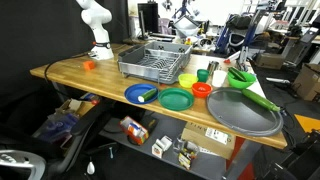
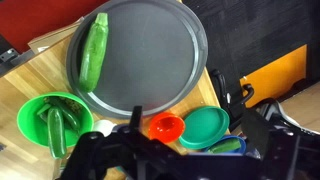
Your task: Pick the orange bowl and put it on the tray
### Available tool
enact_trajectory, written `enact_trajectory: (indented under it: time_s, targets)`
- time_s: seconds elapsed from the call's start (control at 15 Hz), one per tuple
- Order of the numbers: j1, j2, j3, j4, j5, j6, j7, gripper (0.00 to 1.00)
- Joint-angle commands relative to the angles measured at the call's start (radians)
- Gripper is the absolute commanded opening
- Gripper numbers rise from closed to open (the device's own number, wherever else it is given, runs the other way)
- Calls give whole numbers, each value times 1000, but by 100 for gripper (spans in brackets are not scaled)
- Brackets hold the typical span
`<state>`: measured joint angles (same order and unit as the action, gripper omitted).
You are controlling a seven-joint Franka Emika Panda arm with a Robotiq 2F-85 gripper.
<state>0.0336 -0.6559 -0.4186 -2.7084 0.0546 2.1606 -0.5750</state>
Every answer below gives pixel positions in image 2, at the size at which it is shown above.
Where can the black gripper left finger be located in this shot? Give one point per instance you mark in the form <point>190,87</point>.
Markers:
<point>83,162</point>

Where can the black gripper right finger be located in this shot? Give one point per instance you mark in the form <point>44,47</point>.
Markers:
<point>277,147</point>

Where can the orange plastic bowl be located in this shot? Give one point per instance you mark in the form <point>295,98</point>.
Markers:
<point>166,127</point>

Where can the green cucumber in bowl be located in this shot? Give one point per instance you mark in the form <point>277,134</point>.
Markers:
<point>56,133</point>

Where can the green plastic bowl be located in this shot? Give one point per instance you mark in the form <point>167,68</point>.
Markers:
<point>35,129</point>

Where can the long green cucumber on tray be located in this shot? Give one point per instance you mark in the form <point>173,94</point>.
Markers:
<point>94,53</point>

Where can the round grey tray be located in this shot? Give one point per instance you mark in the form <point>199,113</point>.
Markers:
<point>156,53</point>

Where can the blue plastic plate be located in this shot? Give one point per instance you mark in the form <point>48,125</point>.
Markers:
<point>240,150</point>

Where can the white cup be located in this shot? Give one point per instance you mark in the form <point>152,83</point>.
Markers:
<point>104,126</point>

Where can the cut cucumber on blue plate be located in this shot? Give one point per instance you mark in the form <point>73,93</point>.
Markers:
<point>225,146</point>

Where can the teal green plate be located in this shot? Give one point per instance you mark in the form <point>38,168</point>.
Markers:
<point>204,126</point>

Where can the cardboard box under table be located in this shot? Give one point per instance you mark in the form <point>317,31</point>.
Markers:
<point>43,42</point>

